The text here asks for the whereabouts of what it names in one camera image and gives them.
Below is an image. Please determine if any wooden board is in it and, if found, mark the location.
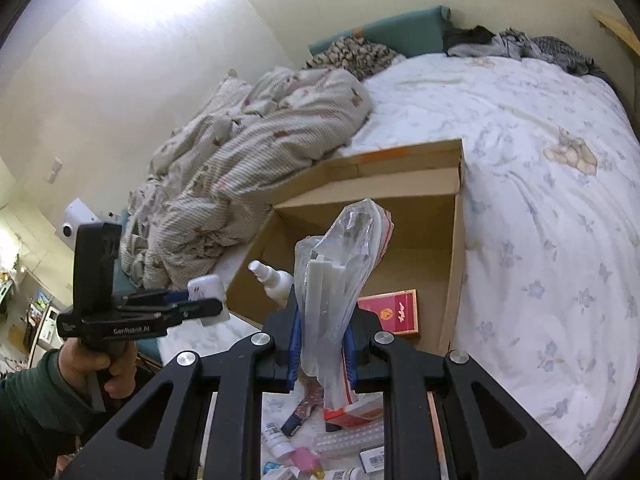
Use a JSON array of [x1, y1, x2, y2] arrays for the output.
[[591, 8, 640, 56]]

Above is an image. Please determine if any person's left hand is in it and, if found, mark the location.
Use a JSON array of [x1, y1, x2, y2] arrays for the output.
[[59, 336, 139, 409]]

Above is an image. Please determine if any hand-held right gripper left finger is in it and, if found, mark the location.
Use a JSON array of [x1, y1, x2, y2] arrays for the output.
[[62, 304, 302, 480]]

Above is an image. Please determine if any cardboard box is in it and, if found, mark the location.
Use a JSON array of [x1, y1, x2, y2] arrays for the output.
[[225, 137, 469, 357]]

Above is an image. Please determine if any white spray bottle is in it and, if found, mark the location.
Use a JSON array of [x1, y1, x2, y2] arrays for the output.
[[248, 260, 296, 307]]

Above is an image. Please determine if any leopard print cloth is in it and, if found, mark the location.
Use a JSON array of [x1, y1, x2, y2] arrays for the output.
[[304, 35, 402, 80]]

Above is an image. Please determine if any person's left forearm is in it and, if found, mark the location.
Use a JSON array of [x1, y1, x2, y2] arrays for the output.
[[0, 349, 110, 480]]

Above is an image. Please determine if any striped crumpled blanket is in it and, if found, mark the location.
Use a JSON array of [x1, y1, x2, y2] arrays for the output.
[[120, 66, 374, 291]]

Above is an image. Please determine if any pink packet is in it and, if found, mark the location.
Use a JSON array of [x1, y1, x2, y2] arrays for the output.
[[284, 447, 322, 473]]

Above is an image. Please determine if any teal cushion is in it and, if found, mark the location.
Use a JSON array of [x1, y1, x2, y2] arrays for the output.
[[308, 5, 451, 59]]

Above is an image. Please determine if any dark patterned garment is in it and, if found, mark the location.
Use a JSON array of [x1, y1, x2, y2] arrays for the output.
[[524, 35, 609, 80]]

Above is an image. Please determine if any dark red cigarette box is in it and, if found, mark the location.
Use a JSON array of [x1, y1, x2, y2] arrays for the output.
[[357, 288, 419, 335]]

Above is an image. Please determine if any black garment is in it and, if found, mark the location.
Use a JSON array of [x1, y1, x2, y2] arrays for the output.
[[442, 25, 497, 54]]

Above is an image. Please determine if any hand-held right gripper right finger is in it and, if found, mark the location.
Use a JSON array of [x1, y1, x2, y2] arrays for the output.
[[344, 309, 587, 480]]

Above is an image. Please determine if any white security camera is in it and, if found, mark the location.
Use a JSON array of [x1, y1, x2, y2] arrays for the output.
[[56, 198, 102, 252]]

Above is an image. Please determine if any clear blister pack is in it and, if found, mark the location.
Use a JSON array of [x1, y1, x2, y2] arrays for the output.
[[313, 419, 386, 457]]

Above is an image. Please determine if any bed with floral sheet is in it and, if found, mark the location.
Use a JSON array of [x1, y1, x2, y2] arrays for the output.
[[160, 52, 634, 480]]

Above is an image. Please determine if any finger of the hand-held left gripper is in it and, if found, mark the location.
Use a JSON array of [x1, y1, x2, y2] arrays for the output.
[[114, 287, 194, 309], [125, 298, 224, 325]]

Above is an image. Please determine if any white barcode box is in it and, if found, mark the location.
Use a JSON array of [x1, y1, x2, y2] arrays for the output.
[[358, 447, 386, 474]]

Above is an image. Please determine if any small white barcode bottle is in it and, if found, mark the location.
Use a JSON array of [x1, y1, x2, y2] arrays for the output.
[[260, 420, 294, 459]]

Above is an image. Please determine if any cluttered shelf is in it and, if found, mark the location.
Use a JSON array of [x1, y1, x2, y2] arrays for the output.
[[0, 255, 63, 366]]

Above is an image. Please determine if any grey garment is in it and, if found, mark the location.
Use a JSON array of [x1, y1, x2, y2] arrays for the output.
[[447, 29, 532, 59]]

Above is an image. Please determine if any clear plastic zip bag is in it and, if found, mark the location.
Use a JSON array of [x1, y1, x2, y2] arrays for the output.
[[292, 198, 394, 412]]

